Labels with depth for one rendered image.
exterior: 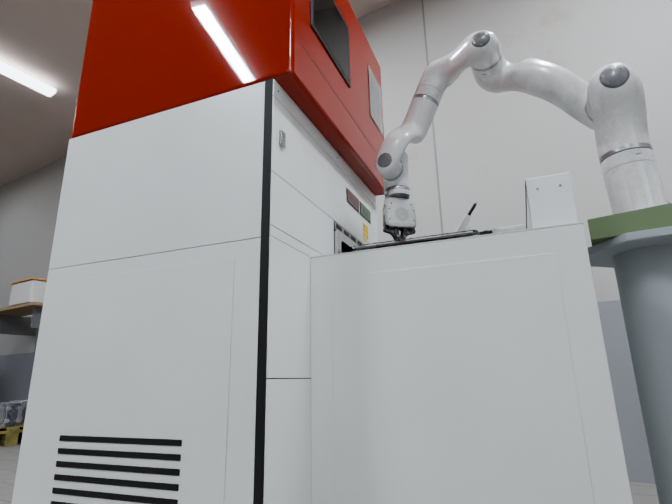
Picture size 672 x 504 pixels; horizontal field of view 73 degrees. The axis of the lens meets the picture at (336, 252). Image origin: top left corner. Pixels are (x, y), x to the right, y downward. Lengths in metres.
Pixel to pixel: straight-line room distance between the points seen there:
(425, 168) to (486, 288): 2.39
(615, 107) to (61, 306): 1.52
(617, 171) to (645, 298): 0.33
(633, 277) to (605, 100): 0.46
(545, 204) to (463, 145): 2.23
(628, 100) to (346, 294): 0.86
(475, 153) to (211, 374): 2.61
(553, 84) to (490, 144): 1.80
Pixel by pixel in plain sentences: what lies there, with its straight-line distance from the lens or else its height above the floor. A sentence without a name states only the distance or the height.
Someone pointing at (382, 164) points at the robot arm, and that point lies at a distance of 1.43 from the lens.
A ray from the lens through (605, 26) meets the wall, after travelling 3.56.
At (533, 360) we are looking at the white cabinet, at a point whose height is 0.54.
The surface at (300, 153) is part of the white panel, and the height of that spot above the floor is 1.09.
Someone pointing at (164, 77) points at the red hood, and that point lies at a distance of 1.42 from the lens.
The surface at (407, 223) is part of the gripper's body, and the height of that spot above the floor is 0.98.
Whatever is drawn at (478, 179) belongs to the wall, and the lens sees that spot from 3.20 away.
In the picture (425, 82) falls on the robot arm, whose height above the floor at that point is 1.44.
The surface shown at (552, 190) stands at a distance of 1.15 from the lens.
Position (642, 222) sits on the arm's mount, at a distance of 1.23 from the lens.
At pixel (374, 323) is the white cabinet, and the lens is 1.07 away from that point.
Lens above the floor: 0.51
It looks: 16 degrees up
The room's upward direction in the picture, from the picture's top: 1 degrees counter-clockwise
